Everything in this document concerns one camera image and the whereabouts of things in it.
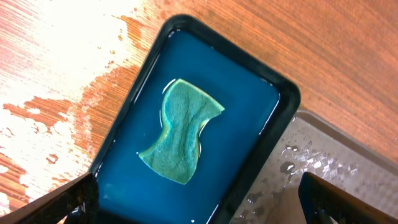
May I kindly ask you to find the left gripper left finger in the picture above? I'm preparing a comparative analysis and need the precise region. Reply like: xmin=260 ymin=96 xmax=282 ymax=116
xmin=1 ymin=172 xmax=99 ymax=223

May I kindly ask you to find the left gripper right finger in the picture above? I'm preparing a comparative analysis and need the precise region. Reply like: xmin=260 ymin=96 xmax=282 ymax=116
xmin=298 ymin=172 xmax=397 ymax=224

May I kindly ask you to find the green yellow sponge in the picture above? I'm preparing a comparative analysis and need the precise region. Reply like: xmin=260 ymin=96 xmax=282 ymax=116
xmin=139 ymin=79 xmax=225 ymax=185

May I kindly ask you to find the dark brown serving tray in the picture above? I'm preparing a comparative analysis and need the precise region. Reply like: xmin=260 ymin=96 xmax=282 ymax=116
xmin=231 ymin=110 xmax=397 ymax=223

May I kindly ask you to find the blue water tray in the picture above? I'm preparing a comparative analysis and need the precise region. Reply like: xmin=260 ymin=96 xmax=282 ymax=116
xmin=90 ymin=14 xmax=300 ymax=223

